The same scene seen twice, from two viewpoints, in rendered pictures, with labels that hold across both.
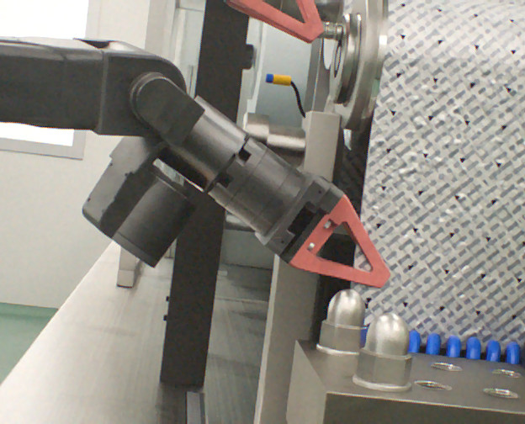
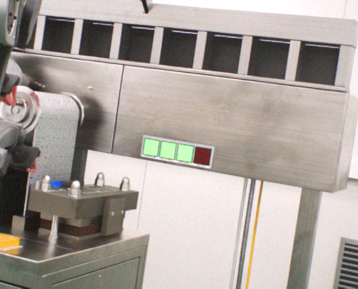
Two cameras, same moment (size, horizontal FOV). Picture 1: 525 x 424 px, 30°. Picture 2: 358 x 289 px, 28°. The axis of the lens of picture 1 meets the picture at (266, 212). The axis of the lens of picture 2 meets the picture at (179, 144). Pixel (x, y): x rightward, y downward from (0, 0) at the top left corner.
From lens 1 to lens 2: 174 cm
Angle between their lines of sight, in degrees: 62
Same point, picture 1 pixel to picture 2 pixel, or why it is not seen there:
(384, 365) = (78, 191)
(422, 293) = (41, 172)
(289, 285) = not seen: outside the picture
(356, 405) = (80, 200)
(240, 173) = (21, 149)
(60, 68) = (16, 132)
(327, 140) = not seen: hidden behind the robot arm
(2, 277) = not seen: outside the picture
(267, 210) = (24, 157)
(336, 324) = (47, 184)
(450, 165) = (46, 139)
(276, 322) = not seen: outside the picture
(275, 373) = not seen: outside the picture
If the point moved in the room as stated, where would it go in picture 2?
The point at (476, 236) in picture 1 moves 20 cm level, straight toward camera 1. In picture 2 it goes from (49, 156) to (93, 167)
